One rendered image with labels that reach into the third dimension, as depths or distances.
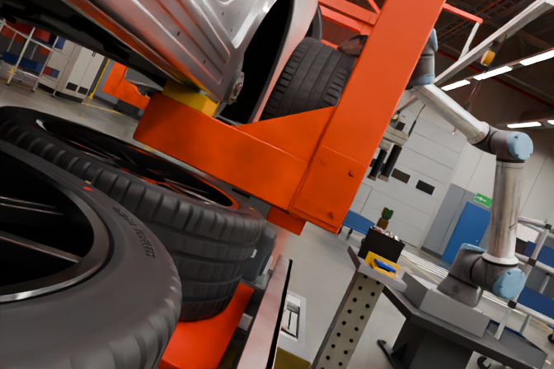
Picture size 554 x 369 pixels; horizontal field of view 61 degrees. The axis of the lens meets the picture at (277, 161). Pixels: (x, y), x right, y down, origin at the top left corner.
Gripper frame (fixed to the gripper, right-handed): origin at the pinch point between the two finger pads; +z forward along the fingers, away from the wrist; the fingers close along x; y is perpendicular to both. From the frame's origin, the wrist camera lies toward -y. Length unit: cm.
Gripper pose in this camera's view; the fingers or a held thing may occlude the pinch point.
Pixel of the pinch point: (340, 48)
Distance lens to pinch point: 195.3
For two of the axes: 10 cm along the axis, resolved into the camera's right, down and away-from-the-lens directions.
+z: -9.7, 0.3, 2.5
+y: 2.3, -3.3, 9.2
